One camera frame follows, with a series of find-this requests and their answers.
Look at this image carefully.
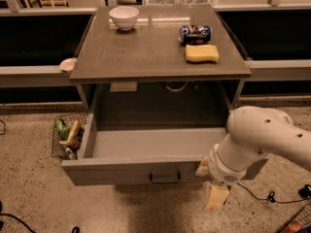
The black cable bottom left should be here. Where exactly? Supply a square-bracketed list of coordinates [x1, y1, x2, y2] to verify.
[0, 200, 81, 233]

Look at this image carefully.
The tan item in basket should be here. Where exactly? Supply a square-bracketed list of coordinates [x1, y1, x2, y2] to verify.
[59, 120, 81, 150]

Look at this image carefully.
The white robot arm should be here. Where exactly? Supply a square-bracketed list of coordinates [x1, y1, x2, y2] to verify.
[195, 106, 311, 212]

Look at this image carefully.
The wire basket bottom right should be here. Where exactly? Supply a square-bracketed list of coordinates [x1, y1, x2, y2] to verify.
[278, 204, 311, 233]

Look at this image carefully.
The grey top drawer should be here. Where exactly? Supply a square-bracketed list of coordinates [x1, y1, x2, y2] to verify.
[62, 113, 226, 185]

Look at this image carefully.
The blue soda can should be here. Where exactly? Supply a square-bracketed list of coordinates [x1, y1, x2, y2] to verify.
[179, 24, 212, 46]

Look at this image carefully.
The yellow sponge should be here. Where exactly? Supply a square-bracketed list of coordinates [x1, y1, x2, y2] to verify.
[186, 45, 220, 63]

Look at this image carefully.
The black wire basket left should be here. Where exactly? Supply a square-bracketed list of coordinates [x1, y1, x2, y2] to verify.
[52, 113, 86, 160]

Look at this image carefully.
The small white dish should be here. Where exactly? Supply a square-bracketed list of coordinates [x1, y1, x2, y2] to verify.
[60, 58, 77, 72]

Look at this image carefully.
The white ceramic bowl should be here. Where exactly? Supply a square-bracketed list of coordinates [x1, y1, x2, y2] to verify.
[109, 6, 139, 30]

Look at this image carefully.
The black cable on floor right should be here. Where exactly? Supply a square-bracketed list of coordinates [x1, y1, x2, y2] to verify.
[236, 182, 311, 205]

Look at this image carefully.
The black drawer handle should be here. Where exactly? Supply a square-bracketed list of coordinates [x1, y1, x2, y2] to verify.
[149, 173, 181, 184]

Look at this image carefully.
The green item in basket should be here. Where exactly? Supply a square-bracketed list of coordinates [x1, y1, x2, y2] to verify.
[55, 118, 70, 141]

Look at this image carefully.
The grey drawer cabinet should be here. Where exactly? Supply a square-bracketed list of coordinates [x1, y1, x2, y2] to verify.
[70, 5, 250, 127]

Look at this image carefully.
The grey metal railing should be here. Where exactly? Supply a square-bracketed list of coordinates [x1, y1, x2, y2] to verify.
[1, 0, 311, 87]

